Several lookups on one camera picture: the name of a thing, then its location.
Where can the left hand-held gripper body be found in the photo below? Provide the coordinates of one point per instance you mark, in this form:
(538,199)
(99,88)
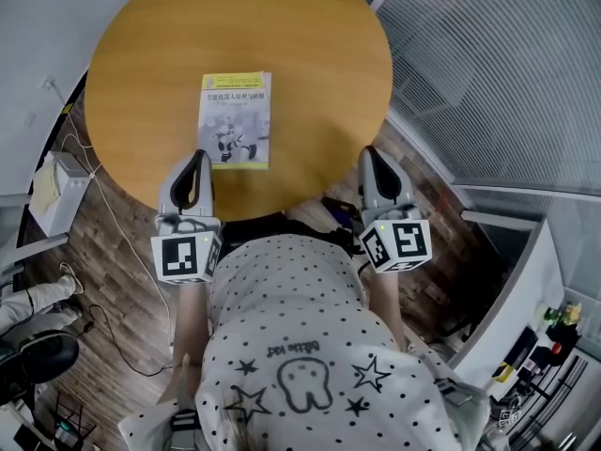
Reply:
(185,252)

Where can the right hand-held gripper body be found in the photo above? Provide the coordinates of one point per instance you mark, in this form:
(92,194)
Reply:
(404,242)

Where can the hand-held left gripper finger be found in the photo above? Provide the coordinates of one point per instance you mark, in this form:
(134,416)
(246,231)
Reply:
(168,191)
(206,191)

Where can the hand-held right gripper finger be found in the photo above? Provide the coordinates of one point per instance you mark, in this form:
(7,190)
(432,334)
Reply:
(401,181)
(366,181)

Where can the white and yellow book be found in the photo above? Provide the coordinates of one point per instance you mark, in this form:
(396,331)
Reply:
(235,125)

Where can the person's right forearm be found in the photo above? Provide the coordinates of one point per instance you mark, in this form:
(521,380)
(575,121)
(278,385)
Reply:
(385,308)

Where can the person's left forearm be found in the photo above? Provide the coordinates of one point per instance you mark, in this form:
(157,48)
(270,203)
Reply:
(190,327)

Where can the white bin with liner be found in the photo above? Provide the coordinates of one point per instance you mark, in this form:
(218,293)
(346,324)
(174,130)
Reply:
(61,195)

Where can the white cabinet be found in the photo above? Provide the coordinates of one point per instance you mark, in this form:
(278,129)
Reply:
(516,299)

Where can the white dotted t-shirt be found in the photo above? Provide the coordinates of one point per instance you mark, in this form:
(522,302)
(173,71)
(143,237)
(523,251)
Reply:
(300,336)

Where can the black office chair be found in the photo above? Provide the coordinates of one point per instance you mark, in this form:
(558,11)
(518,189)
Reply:
(42,355)

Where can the yellow flowered potted plant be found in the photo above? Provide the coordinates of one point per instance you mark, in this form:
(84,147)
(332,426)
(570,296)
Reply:
(565,314)

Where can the small red object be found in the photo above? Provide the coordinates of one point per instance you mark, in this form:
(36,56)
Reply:
(557,348)

